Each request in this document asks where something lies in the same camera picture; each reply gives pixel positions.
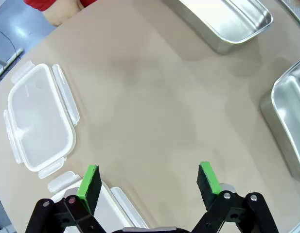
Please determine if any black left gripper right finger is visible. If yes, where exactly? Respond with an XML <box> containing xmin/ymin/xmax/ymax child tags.
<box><xmin>192</xmin><ymin>161</ymin><xmax>279</xmax><ymax>233</ymax></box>

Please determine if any perforated steel baking tray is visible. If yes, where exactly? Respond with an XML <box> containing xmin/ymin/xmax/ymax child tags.
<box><xmin>278</xmin><ymin>0</ymin><xmax>300</xmax><ymax>28</ymax></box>

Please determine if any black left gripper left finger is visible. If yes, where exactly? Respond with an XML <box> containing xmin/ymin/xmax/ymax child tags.
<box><xmin>24</xmin><ymin>165</ymin><xmax>104</xmax><ymax>233</ymax></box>

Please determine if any person in red jacket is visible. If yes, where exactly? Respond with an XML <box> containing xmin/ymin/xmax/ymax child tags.
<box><xmin>23</xmin><ymin>0</ymin><xmax>98</xmax><ymax>12</ymax></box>

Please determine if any empty steel container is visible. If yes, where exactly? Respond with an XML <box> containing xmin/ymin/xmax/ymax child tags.
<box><xmin>161</xmin><ymin>0</ymin><xmax>273</xmax><ymax>55</ymax></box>

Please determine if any white container with croissant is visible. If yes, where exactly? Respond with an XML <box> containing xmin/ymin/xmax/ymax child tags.
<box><xmin>259</xmin><ymin>60</ymin><xmax>300</xmax><ymax>183</ymax></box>

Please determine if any grey table foot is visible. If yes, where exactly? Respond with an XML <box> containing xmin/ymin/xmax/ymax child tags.
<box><xmin>0</xmin><ymin>48</ymin><xmax>24</xmax><ymax>80</ymax></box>

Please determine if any person's right hand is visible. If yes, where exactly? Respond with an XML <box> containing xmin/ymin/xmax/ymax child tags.
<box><xmin>42</xmin><ymin>0</ymin><xmax>85</xmax><ymax>26</ymax></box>

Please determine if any black floor cable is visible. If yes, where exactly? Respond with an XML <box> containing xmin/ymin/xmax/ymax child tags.
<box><xmin>0</xmin><ymin>26</ymin><xmax>19</xmax><ymax>59</ymax></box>

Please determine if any clear plastic container lid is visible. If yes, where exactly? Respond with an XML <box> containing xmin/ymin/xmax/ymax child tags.
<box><xmin>3</xmin><ymin>60</ymin><xmax>80</xmax><ymax>180</ymax></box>
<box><xmin>47</xmin><ymin>170</ymin><xmax>149</xmax><ymax>233</ymax></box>

